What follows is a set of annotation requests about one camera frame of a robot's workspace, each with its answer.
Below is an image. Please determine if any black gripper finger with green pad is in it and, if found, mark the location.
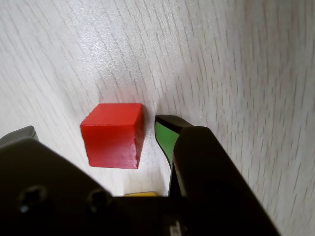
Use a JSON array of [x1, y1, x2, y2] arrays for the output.
[[0, 125, 138, 236], [155, 115, 281, 236]]

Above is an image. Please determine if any yellow wooden cube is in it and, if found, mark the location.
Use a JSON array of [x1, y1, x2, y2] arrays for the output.
[[123, 191, 163, 197]]

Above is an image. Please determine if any red wooden cube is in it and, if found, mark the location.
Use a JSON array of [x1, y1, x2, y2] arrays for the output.
[[80, 103, 145, 170]]

